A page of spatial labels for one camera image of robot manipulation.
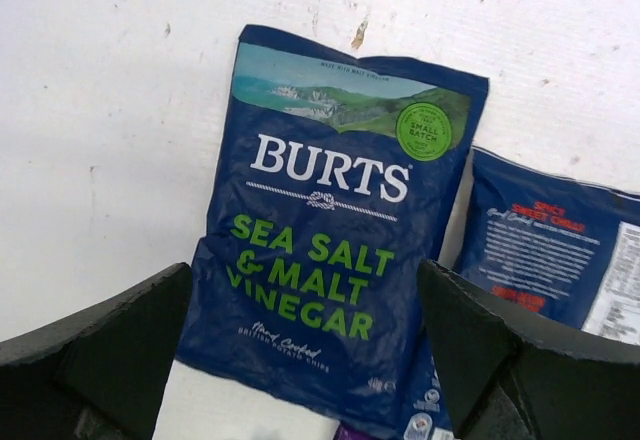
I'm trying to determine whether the purple Fox's berries candy bag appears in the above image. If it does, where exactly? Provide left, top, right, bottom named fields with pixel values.
left=333, top=423, right=372, bottom=440

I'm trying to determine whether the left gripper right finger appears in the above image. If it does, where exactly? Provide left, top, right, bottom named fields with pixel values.
left=417, top=261, right=639, bottom=440

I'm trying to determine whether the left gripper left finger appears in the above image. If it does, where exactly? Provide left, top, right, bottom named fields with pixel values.
left=1, top=263, right=192, bottom=439

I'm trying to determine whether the blue spicy chilli chips bag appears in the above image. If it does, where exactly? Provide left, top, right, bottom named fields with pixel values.
left=454, top=148, right=639, bottom=345

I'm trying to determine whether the Burts sea salt chips bag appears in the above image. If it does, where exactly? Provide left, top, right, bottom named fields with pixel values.
left=176, top=25, right=489, bottom=437

